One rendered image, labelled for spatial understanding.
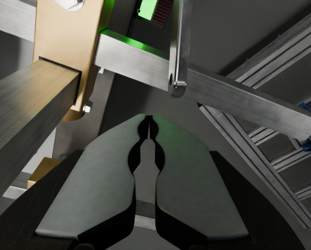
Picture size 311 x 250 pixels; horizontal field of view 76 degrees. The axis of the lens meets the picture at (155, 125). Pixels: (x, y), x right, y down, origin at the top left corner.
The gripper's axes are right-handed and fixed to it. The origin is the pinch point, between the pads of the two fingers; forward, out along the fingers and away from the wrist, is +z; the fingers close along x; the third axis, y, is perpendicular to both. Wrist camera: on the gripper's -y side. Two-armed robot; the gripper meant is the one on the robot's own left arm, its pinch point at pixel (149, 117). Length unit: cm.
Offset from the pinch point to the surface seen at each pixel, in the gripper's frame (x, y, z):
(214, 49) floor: 30, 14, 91
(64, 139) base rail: -17.2, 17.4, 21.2
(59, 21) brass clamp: -7.5, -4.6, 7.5
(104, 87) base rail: -8.1, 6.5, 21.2
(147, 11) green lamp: -0.7, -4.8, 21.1
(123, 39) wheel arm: -2.6, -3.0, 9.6
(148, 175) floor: -3, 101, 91
